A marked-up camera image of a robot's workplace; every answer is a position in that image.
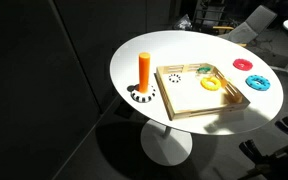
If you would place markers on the black equipment pile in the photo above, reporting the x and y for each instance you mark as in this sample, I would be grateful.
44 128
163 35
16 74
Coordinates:
277 156

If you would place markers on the wooden tray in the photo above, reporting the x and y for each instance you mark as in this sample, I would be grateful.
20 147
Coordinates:
197 115

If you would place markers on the black-white striped peg base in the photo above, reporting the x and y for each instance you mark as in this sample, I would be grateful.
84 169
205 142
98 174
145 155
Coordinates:
143 98

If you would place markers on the white table pedestal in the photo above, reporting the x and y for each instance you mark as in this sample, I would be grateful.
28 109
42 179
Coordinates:
165 146

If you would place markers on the orange cylinder peg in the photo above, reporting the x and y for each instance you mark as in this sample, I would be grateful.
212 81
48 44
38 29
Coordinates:
144 71

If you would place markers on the dark metal frame chair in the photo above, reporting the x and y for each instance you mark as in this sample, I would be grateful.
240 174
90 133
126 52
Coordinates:
210 13

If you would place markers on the grey lounge chair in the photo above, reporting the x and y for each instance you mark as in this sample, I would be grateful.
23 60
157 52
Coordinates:
250 28

